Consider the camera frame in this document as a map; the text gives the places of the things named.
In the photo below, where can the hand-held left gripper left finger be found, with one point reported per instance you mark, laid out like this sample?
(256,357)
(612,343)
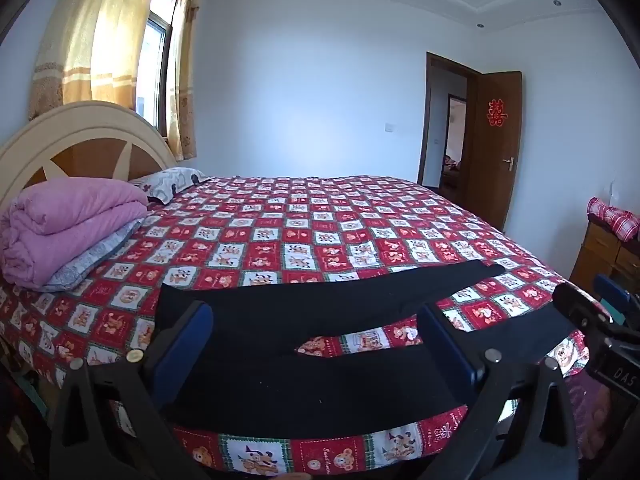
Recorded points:
(189,340)

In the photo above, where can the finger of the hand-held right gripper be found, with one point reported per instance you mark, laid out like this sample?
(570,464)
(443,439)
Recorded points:
(614,292)
(580,307)

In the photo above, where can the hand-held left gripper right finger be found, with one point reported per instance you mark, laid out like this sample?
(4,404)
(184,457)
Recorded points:
(445,350)

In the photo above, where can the black pants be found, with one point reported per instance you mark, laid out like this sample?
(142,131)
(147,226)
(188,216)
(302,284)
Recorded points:
(325,300)

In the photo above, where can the wooden cabinet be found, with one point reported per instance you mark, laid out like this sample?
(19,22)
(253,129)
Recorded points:
(600,255)

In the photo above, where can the person's purple clothing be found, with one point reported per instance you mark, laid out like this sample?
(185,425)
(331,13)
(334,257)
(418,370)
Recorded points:
(592,415)

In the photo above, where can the red plaid cloth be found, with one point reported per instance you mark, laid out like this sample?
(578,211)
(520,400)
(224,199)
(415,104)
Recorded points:
(617,217)

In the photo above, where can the grey patterned pillow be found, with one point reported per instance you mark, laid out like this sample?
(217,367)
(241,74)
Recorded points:
(95,255)

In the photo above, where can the red patterned bedspread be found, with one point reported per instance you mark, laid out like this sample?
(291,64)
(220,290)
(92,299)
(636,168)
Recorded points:
(300,230)

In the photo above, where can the brown wooden door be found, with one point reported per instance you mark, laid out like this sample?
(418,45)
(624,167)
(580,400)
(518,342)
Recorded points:
(495,175)

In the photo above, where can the white patterned pillow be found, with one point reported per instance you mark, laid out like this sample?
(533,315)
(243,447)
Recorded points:
(170,182)

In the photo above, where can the folded pink quilt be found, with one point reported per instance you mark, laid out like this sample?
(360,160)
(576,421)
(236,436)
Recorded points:
(60,220)

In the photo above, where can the red paper door decoration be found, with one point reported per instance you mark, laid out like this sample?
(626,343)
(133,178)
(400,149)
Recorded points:
(497,113)

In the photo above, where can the cream wooden headboard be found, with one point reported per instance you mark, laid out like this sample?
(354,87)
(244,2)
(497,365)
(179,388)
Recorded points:
(75,130)

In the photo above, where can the narrow yellow curtain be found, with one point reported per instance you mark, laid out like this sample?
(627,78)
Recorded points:
(184,70)

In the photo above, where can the window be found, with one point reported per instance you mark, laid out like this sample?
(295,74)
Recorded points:
(156,60)

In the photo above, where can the wide yellow curtain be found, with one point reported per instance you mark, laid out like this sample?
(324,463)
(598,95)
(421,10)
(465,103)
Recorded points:
(95,35)

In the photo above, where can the brown door frame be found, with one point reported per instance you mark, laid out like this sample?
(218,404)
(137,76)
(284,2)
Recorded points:
(429,110)

